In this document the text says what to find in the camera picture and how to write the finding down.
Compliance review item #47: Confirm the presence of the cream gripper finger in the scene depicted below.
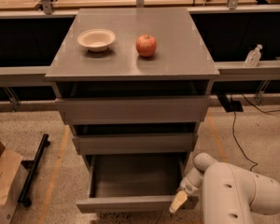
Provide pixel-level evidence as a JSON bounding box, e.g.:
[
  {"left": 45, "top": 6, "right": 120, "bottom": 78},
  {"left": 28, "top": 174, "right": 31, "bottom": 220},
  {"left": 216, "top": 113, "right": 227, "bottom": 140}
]
[{"left": 169, "top": 190, "right": 188, "bottom": 214}]

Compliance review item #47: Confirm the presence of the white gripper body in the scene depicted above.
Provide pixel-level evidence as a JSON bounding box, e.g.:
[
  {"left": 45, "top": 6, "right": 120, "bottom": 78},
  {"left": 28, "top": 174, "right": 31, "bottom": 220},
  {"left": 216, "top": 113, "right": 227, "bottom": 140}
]
[{"left": 178, "top": 167, "right": 203, "bottom": 196}]

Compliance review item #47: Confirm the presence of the grey bottom drawer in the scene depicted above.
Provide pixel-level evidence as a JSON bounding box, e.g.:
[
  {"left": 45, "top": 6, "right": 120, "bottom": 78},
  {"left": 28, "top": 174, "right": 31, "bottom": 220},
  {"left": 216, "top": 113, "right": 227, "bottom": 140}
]
[{"left": 77, "top": 153, "right": 185, "bottom": 213}]

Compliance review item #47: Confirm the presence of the grey drawer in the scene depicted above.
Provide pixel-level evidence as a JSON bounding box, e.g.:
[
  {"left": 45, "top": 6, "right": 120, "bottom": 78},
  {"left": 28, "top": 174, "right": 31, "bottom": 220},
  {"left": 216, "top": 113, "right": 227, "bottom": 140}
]
[
  {"left": 55, "top": 96, "right": 209, "bottom": 124},
  {"left": 73, "top": 133, "right": 197, "bottom": 155},
  {"left": 77, "top": 153, "right": 185, "bottom": 213}
]

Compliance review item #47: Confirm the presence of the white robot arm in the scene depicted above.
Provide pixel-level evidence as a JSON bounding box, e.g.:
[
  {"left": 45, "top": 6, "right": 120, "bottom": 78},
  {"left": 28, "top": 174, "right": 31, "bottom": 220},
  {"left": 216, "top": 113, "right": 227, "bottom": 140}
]
[{"left": 169, "top": 153, "right": 280, "bottom": 224}]

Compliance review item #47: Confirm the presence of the grey middle drawer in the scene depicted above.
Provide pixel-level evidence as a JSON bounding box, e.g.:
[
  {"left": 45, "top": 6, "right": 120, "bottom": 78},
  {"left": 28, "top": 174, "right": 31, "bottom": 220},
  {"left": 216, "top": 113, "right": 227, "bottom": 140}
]
[{"left": 73, "top": 133, "right": 197, "bottom": 155}]

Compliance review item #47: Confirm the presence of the grey top drawer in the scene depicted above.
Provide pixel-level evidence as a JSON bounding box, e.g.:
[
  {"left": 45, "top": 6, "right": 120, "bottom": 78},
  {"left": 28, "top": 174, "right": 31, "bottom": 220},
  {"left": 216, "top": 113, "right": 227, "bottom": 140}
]
[{"left": 55, "top": 96, "right": 209, "bottom": 124}]

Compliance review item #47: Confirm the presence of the grey drawer cabinet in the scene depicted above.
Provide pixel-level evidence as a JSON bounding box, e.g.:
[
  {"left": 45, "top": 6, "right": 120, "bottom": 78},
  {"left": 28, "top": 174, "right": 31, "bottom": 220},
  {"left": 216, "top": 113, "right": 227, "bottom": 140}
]
[{"left": 45, "top": 7, "right": 220, "bottom": 215}]

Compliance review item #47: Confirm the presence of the black power box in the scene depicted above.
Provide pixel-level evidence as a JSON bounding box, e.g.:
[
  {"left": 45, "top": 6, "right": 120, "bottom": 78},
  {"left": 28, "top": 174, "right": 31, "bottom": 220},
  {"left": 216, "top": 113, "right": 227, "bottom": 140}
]
[{"left": 217, "top": 93, "right": 244, "bottom": 113}]

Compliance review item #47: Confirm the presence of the clear sanitizer bottle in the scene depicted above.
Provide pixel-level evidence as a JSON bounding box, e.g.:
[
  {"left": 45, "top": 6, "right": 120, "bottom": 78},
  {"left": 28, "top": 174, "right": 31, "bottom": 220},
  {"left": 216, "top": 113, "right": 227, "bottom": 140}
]
[{"left": 245, "top": 44, "right": 262, "bottom": 67}]

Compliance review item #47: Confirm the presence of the red apple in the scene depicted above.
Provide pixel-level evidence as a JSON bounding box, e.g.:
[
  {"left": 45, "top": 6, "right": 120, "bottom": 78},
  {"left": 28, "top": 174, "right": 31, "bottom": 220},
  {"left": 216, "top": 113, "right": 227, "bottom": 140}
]
[{"left": 136, "top": 35, "right": 157, "bottom": 57}]

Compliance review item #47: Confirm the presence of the black metal bar stand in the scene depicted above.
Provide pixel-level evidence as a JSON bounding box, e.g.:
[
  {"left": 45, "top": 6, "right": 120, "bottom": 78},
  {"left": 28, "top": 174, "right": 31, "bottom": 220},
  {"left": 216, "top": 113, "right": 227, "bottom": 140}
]
[{"left": 18, "top": 133, "right": 50, "bottom": 208}]

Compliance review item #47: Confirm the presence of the white paper bowl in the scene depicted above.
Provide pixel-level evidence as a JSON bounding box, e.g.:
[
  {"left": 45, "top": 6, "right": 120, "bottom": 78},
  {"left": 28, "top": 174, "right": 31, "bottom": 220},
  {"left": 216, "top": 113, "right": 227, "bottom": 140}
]
[{"left": 77, "top": 29, "right": 116, "bottom": 52}]

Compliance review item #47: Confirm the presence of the brown cardboard box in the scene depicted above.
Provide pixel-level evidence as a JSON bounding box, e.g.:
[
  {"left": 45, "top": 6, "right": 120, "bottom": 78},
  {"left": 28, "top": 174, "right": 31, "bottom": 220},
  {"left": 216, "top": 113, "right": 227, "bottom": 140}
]
[{"left": 0, "top": 141, "right": 28, "bottom": 224}]

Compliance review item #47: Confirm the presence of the black floor cable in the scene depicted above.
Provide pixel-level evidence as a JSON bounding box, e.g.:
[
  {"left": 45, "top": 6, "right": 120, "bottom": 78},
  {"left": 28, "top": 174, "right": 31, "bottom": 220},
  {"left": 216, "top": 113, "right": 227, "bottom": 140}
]
[{"left": 231, "top": 93, "right": 280, "bottom": 173}]

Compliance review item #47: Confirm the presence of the grey metal rail frame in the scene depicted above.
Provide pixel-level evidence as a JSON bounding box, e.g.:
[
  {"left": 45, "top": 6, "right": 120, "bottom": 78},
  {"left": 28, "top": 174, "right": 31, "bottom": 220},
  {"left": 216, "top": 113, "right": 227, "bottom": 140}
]
[{"left": 0, "top": 3, "right": 280, "bottom": 113}]

